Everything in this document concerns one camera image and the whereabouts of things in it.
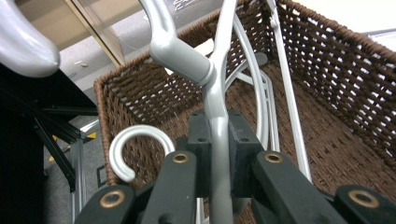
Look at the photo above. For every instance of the silver metal floor rail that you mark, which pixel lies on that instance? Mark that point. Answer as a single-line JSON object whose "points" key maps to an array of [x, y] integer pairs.
{"points": [[79, 174]]}

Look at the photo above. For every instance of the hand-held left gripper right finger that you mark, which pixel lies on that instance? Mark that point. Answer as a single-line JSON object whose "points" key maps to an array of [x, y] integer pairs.
{"points": [[243, 149]]}

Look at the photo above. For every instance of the light wooden furniture frame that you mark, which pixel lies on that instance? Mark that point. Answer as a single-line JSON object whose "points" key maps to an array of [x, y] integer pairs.
{"points": [[62, 21]]}

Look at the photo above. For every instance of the black metal stand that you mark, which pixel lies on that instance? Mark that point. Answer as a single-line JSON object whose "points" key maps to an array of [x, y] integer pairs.
{"points": [[49, 115]]}

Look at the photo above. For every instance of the brown wicker basket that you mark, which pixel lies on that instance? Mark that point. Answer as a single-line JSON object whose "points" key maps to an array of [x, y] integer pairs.
{"points": [[336, 149]]}

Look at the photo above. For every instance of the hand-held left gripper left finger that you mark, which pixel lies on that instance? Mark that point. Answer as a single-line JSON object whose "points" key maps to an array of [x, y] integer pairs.
{"points": [[200, 149]]}

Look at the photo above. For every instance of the yellow tape piece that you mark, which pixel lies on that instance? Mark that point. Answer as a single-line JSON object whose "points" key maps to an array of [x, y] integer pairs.
{"points": [[91, 135]]}

